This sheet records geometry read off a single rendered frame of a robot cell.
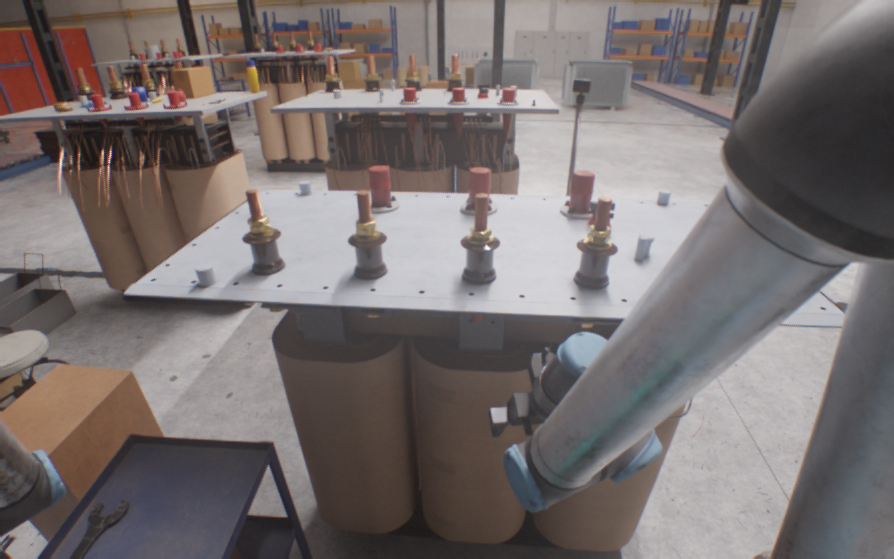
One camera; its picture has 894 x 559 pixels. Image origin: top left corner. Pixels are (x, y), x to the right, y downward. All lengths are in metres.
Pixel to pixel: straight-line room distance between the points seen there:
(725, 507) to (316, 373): 1.97
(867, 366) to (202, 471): 1.37
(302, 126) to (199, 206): 3.85
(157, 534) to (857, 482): 1.30
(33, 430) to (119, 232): 2.37
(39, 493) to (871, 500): 1.03
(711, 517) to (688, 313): 2.19
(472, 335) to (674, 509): 1.53
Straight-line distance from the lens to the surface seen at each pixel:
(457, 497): 1.68
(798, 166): 0.27
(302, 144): 7.03
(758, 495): 2.69
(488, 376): 1.25
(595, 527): 1.84
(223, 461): 1.42
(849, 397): 0.46
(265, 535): 1.69
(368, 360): 1.29
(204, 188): 3.31
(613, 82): 13.49
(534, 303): 0.99
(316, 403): 1.44
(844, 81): 0.27
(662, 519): 2.40
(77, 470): 1.73
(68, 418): 1.74
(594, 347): 0.73
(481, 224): 1.01
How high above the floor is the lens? 1.89
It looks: 30 degrees down
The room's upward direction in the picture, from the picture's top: straight up
